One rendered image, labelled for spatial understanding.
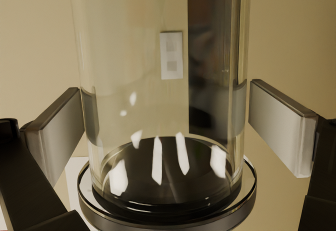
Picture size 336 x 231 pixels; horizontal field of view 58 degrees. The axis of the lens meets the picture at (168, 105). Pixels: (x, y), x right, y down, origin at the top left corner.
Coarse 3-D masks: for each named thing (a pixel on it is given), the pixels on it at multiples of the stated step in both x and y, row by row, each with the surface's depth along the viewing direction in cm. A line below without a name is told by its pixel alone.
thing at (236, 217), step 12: (84, 204) 16; (252, 204) 16; (96, 216) 15; (228, 216) 15; (240, 216) 15; (108, 228) 15; (120, 228) 14; (132, 228) 14; (192, 228) 14; (204, 228) 14; (216, 228) 14; (228, 228) 15
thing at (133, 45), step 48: (96, 0) 12; (144, 0) 12; (192, 0) 12; (240, 0) 13; (96, 48) 13; (144, 48) 12; (192, 48) 12; (240, 48) 14; (96, 96) 14; (144, 96) 13; (192, 96) 13; (240, 96) 15; (96, 144) 15; (144, 144) 14; (192, 144) 14; (240, 144) 16; (96, 192) 16; (144, 192) 14; (192, 192) 14; (240, 192) 16
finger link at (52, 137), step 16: (64, 96) 16; (80, 96) 19; (48, 112) 14; (64, 112) 15; (80, 112) 19; (32, 128) 12; (48, 128) 13; (64, 128) 15; (80, 128) 18; (32, 144) 12; (48, 144) 13; (64, 144) 15; (48, 160) 13; (64, 160) 15; (48, 176) 13
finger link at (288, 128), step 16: (256, 80) 19; (256, 96) 18; (272, 96) 16; (288, 96) 15; (256, 112) 18; (272, 112) 16; (288, 112) 14; (304, 112) 13; (256, 128) 18; (272, 128) 16; (288, 128) 14; (304, 128) 13; (272, 144) 16; (288, 144) 14; (304, 144) 13; (288, 160) 14; (304, 160) 13; (304, 176) 13
